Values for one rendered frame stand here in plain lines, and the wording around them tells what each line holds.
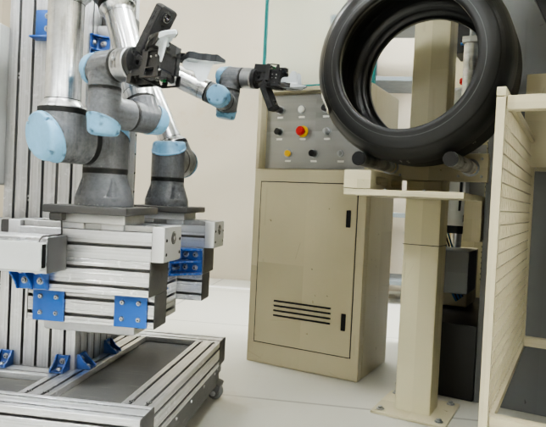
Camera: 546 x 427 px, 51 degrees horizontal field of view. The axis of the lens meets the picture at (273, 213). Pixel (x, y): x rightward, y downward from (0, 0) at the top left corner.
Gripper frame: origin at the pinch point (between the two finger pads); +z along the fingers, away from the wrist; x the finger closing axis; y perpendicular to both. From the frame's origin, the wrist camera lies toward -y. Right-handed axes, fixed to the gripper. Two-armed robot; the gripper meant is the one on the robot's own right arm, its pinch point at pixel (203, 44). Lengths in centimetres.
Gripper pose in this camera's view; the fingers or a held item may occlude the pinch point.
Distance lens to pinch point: 120.4
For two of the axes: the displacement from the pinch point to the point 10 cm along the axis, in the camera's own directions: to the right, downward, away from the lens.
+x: -5.5, -1.5, -8.2
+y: -1.3, 9.9, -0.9
